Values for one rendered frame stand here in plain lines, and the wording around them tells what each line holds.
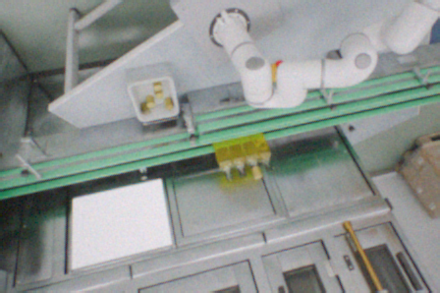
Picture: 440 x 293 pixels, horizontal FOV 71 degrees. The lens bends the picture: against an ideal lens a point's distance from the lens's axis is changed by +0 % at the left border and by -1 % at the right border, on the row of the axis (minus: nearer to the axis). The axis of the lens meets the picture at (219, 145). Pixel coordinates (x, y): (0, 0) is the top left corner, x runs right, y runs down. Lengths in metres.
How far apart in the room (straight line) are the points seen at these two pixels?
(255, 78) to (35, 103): 1.42
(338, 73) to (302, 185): 0.70
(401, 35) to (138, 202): 1.14
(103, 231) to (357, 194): 1.13
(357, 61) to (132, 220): 1.05
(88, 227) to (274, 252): 0.79
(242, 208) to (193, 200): 0.22
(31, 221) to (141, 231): 0.51
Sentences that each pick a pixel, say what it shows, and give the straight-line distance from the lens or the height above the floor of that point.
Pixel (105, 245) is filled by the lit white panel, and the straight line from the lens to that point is 1.41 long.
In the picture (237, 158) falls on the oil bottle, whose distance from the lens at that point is 1.31.
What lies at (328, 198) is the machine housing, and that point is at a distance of 1.51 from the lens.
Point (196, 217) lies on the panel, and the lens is 1.37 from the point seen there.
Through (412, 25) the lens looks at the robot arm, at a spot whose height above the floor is 1.17.
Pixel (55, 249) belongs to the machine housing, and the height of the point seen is 1.20.
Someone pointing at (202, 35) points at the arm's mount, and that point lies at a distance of 1.18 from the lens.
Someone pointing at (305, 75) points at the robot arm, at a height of 1.13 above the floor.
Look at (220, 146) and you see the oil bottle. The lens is 1.35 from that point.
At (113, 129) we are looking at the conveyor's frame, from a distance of 1.45.
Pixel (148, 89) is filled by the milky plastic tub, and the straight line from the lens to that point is 1.33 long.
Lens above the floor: 1.73
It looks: 33 degrees down
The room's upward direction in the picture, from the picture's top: 163 degrees clockwise
